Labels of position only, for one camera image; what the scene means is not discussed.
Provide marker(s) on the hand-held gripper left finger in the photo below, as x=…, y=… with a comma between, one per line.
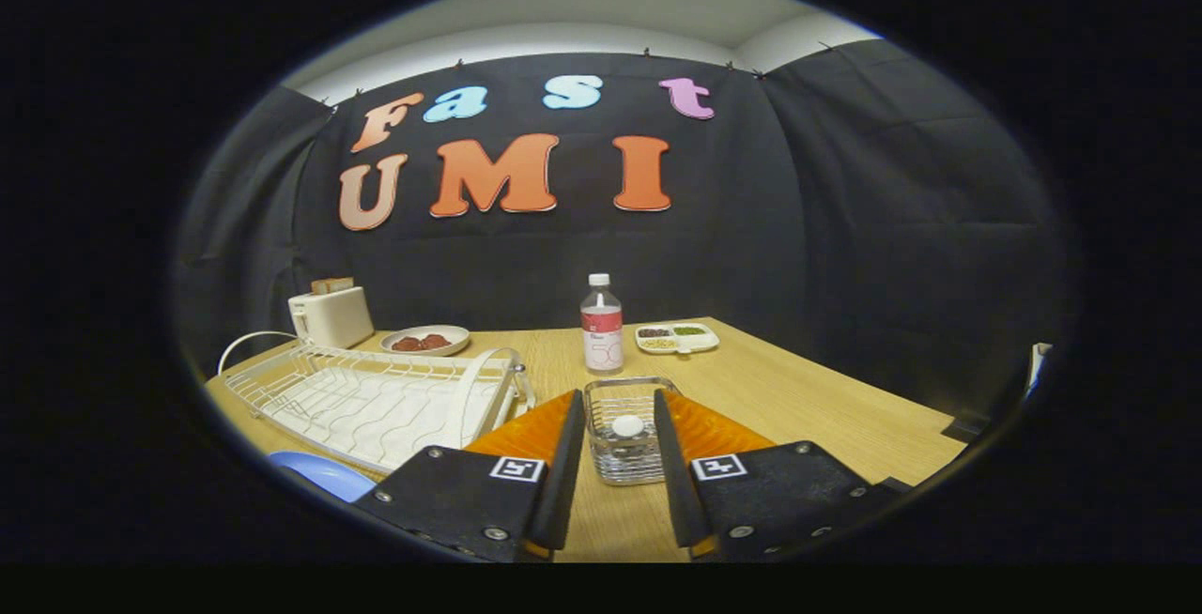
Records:
x=566, y=473

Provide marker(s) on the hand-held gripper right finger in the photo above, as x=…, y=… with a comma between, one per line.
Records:
x=674, y=483

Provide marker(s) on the blue plate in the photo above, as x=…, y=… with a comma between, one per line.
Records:
x=324, y=476

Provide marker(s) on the small beige plate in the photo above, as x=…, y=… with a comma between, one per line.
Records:
x=427, y=352

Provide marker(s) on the white divided snack tray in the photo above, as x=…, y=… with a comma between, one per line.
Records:
x=678, y=339

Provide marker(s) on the clear plastic bottle red label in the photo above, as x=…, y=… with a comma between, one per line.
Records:
x=602, y=332

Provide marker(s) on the red food pieces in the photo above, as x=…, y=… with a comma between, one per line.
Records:
x=421, y=343

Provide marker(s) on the black backdrop cloth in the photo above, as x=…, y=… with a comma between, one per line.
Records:
x=751, y=248

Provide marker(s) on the white toaster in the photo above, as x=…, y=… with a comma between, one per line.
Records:
x=333, y=318

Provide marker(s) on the brown toast slice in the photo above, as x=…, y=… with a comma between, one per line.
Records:
x=332, y=285

